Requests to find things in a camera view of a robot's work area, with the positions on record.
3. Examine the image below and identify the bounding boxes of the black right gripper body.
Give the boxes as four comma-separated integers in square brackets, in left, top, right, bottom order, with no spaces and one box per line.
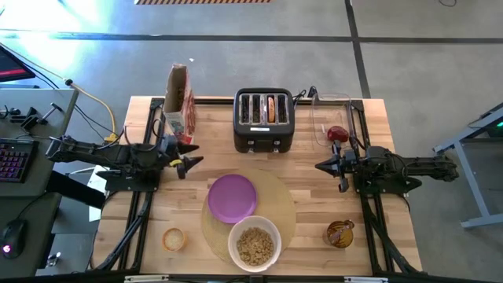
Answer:
[332,141,369,193]

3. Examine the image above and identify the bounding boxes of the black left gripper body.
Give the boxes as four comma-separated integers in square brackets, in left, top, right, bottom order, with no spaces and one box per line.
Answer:
[157,134,186,181]

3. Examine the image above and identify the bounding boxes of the red toy fruit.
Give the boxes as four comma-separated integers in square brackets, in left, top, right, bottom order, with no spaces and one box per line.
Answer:
[327,125,350,143]

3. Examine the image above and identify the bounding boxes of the cardboard cereal box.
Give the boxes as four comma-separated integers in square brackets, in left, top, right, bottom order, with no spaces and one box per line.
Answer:
[162,63,196,145]

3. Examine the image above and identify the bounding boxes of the clear plastic container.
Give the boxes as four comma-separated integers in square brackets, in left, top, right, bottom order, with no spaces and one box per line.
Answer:
[310,93,354,149]

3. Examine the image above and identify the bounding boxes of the purple plastic plate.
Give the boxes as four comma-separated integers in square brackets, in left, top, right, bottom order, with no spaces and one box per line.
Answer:
[207,174,259,225]

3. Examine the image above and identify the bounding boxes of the round woven straw placemat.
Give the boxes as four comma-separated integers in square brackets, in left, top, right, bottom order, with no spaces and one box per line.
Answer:
[200,167,297,264]

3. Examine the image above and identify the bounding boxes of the amber glass tumbler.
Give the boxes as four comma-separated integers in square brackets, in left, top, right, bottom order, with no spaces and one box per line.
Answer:
[325,219,356,249]

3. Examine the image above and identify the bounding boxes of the black four-slot toaster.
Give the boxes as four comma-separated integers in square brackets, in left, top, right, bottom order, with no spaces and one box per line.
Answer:
[232,86,296,154]

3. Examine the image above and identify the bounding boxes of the white paper sheet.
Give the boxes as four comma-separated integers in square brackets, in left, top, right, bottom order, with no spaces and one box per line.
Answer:
[86,164,112,223]

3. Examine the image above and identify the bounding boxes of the white ceramic bowl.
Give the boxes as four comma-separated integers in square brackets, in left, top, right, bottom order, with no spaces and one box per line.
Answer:
[227,215,283,274]

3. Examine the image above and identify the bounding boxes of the brown cereal pieces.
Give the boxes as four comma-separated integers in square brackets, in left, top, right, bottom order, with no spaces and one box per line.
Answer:
[236,226,275,266]

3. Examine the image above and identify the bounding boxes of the grey metal stand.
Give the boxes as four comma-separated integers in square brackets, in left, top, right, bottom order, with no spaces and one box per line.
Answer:
[432,102,503,230]

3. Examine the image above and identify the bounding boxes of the black metal desk clamp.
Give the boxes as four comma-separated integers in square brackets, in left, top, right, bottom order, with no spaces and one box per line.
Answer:
[19,102,64,133]

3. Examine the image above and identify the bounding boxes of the grey desk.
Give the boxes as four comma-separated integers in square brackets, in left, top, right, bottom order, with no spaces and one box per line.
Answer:
[0,86,79,197]

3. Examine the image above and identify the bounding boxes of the black computer keyboard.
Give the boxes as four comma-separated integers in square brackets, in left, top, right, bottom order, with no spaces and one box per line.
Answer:
[0,138,39,184]

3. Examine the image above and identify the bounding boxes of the black computer mouse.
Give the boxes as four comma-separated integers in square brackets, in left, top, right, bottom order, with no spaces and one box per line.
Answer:
[0,218,28,259]

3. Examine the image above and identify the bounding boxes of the computer monitor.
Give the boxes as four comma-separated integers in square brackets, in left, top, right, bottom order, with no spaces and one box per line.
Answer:
[0,44,36,83]

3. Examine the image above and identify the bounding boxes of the black aluminium table frame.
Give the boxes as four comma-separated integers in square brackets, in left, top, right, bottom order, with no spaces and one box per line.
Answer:
[94,96,424,276]

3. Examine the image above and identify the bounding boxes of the black toaster power cable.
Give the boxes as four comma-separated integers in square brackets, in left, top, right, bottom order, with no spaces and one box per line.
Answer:
[292,85,319,108]

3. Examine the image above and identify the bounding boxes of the yellow cable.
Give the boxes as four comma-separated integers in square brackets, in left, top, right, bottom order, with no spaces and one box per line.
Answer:
[69,81,119,143]

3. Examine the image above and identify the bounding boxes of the white metal bracket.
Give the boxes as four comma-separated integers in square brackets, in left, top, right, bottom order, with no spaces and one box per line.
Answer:
[124,274,170,283]
[344,276,389,283]

